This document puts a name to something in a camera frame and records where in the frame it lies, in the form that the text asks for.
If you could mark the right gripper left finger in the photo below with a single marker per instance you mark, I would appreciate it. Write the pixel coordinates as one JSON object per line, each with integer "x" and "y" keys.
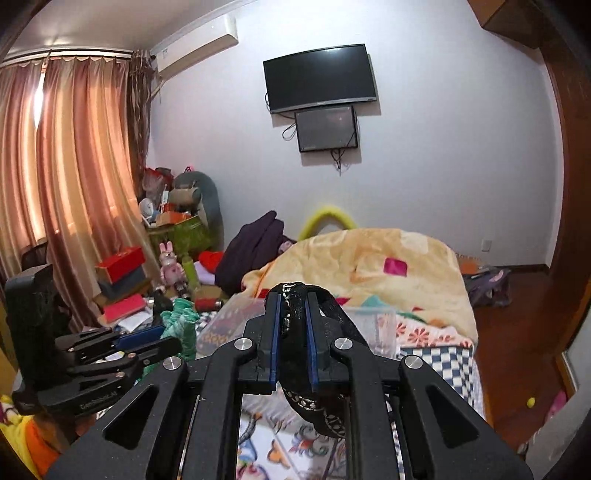
{"x": 181, "y": 420}

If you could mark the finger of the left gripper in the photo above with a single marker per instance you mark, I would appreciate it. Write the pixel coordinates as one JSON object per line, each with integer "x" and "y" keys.
{"x": 138, "y": 352}
{"x": 134, "y": 336}

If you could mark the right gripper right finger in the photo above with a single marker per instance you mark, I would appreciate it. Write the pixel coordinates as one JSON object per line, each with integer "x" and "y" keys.
{"x": 402, "y": 419}

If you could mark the green knitted cloth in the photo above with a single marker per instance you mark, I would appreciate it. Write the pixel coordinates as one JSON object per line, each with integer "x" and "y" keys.
{"x": 179, "y": 320}

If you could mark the pink rabbit plush toy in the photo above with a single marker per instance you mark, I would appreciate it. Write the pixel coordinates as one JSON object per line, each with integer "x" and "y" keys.
{"x": 172, "y": 274}

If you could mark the red box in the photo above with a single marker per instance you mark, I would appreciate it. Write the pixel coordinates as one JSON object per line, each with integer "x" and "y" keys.
{"x": 117, "y": 266}

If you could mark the green cardboard box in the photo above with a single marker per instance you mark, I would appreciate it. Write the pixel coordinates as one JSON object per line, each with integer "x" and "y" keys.
{"x": 188, "y": 237}

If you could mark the patterned bed cover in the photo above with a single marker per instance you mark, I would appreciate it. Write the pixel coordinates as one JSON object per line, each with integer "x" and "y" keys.
{"x": 275, "y": 443}

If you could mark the dark purple garment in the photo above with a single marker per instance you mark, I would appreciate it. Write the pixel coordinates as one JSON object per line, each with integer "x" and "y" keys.
{"x": 255, "y": 245}

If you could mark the peach floral blanket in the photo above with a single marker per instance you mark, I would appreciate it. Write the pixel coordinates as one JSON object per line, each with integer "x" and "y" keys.
{"x": 411, "y": 272}

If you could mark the grey plush toy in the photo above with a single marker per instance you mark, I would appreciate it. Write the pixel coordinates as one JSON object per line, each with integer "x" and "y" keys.
{"x": 197, "y": 193}

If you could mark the purple backpack on floor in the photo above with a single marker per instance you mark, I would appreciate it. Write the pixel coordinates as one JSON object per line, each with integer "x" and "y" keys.
{"x": 489, "y": 287}

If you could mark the yellow fuzzy hoop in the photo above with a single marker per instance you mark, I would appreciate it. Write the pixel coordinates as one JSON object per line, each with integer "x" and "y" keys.
{"x": 323, "y": 215}

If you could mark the orange pink curtain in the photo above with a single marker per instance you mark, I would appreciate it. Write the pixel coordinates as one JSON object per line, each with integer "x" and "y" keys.
{"x": 69, "y": 173}

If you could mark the brown wooden door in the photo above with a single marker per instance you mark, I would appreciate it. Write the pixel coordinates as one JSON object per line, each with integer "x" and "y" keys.
{"x": 570, "y": 268}

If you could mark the white air conditioner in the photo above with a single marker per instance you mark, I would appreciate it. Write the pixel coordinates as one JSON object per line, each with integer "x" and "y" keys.
{"x": 197, "y": 45}

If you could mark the wooden overhead cabinet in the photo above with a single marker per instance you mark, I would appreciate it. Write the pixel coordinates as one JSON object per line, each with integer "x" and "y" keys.
{"x": 517, "y": 20}

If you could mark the small black wall monitor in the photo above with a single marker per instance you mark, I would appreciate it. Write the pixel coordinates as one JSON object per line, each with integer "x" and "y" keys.
{"x": 324, "y": 129}

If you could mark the wall mounted black television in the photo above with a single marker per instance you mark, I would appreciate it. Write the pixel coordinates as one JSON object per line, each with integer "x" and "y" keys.
{"x": 314, "y": 78}

